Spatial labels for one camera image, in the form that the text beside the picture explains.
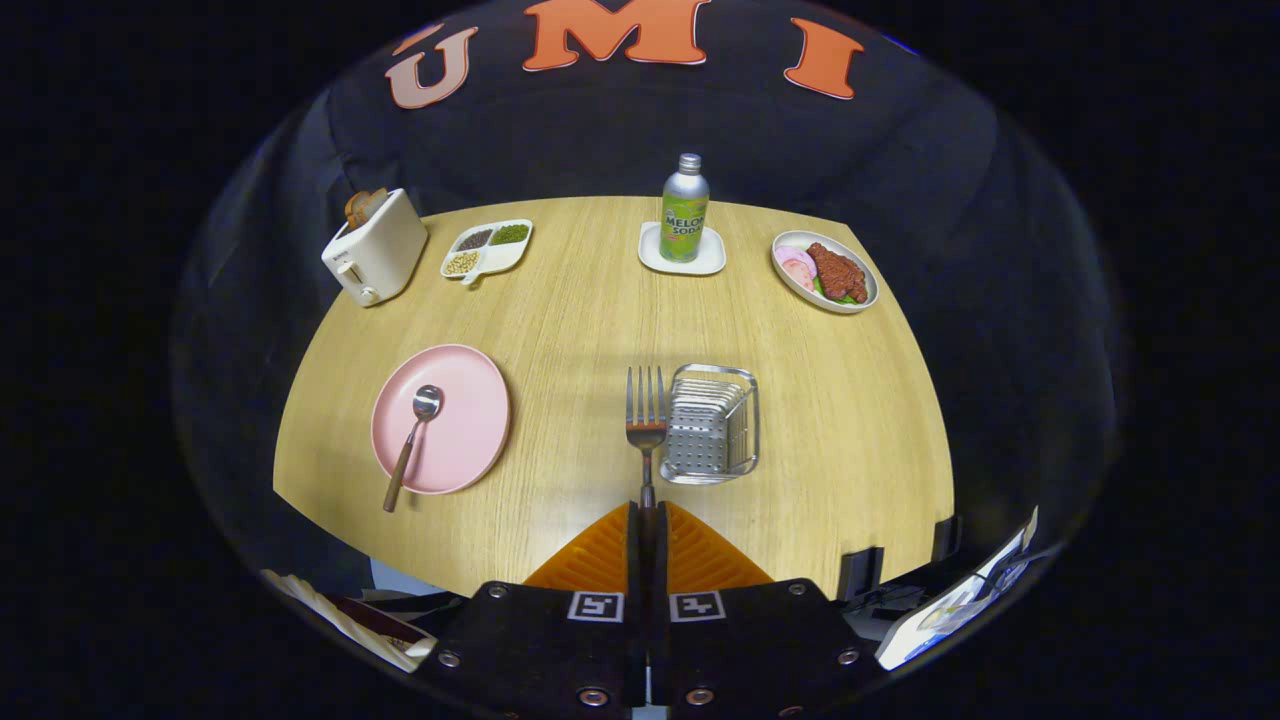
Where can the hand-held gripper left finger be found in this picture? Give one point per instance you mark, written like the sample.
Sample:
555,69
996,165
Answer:
540,650

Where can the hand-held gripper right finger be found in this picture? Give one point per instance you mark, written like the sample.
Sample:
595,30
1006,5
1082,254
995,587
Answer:
760,650

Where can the black table clamp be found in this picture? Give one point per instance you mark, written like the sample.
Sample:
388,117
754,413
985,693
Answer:
860,572
946,537

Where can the white printed sheet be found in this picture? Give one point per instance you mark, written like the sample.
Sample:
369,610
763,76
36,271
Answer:
935,620

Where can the white folded sheet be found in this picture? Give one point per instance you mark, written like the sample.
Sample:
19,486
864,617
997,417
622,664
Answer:
345,620

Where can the metal cutlery drainer basket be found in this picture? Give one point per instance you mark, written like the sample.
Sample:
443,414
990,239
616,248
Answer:
700,450

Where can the pink round plate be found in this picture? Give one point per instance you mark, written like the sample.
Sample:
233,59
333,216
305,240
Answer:
465,430

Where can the green vegetable garnish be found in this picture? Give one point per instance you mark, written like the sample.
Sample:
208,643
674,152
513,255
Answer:
826,291

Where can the white oval food plate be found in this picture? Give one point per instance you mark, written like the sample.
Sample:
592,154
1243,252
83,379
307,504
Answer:
790,285

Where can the pink ham slices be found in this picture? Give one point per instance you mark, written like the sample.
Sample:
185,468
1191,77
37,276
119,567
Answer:
796,266

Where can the red-brown meat piece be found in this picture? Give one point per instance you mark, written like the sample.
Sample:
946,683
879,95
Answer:
838,272

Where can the white square coaster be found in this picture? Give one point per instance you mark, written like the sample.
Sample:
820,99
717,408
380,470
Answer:
712,262

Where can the white divided dish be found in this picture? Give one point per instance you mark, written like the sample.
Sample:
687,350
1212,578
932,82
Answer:
500,258

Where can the yellow soybean pile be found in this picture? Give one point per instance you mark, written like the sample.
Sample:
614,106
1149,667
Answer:
460,263

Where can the dark red bean pile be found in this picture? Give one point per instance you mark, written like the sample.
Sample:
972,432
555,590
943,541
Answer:
474,239

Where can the green mung bean pile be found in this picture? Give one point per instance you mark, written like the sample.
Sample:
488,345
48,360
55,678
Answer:
510,234

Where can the cream white toaster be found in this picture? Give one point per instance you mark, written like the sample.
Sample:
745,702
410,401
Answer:
385,255

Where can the green soda bottle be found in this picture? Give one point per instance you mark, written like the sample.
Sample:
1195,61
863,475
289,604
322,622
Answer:
684,215

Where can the brown toast slice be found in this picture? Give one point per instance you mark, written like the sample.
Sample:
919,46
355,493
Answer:
377,200
357,210

